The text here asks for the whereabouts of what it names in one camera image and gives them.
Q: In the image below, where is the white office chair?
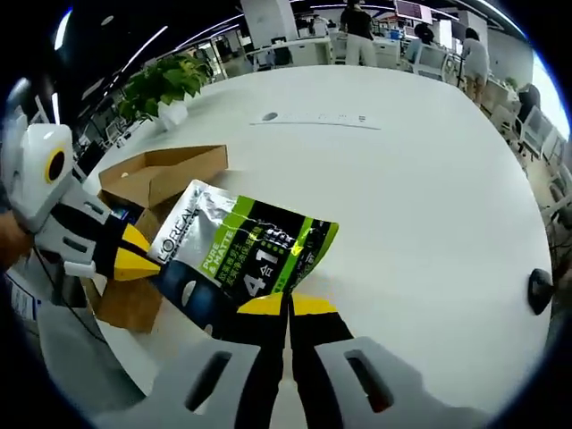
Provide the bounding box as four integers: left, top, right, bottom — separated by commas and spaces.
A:
417, 44, 450, 77
516, 106, 555, 162

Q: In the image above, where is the white square pillar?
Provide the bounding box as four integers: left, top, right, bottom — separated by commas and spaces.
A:
240, 0, 299, 41

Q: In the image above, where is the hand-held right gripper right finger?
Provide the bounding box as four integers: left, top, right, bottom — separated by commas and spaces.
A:
288, 292, 497, 429

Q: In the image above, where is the black computer mouse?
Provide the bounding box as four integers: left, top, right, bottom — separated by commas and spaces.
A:
526, 269, 555, 316

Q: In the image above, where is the green potted plant white pot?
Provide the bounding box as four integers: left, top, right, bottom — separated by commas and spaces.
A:
116, 57, 215, 130

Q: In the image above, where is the brown cardboard shoe box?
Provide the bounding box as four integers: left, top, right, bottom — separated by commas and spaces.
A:
84, 143, 230, 334

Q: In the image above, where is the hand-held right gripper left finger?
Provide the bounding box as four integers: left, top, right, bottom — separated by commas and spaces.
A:
93, 292, 291, 429

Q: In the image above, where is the blue white wall poster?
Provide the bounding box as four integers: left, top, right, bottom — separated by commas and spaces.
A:
4, 272, 42, 323

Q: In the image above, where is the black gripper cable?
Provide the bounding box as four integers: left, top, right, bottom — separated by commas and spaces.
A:
35, 249, 109, 346

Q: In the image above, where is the silver green soft pouch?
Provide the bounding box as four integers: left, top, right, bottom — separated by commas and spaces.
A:
146, 179, 341, 341

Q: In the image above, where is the person's left hand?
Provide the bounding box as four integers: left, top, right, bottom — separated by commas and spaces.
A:
0, 212, 35, 270

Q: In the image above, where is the wall monitor screen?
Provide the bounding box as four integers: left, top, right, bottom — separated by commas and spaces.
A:
393, 0, 434, 23

